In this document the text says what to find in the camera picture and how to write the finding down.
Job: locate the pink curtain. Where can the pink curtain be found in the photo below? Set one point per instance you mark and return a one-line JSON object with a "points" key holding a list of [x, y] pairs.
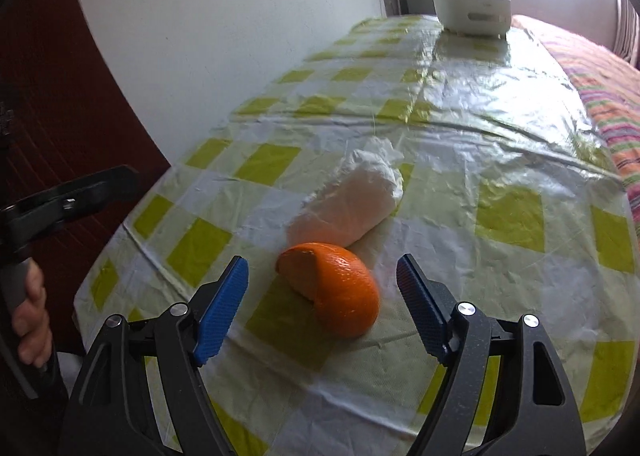
{"points": [[625, 16]]}

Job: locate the bed with striped sheet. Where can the bed with striped sheet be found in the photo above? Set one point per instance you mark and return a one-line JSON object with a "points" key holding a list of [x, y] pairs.
{"points": [[600, 81]]}

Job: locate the white crumpled plastic bag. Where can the white crumpled plastic bag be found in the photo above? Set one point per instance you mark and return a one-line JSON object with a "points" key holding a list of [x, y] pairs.
{"points": [[350, 201]]}

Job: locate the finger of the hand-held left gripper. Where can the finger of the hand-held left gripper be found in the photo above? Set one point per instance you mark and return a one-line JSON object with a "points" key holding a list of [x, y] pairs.
{"points": [[75, 198]]}

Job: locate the brown wooden door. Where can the brown wooden door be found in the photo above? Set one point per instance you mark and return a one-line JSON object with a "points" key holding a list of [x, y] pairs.
{"points": [[60, 111]]}

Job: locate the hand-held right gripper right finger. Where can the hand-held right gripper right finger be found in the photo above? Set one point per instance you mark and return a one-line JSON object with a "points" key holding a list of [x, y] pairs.
{"points": [[422, 306]]}

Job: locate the orange fruit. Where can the orange fruit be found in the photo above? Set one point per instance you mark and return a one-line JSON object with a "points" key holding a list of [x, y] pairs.
{"points": [[340, 291]]}

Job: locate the person's left hand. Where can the person's left hand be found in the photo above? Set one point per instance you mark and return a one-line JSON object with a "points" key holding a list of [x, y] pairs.
{"points": [[32, 326]]}

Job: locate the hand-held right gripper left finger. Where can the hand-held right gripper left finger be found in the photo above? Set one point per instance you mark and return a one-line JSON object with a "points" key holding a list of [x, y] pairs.
{"points": [[225, 306]]}

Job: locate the white storage basket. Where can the white storage basket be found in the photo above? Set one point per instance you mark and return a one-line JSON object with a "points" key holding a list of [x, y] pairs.
{"points": [[475, 16]]}

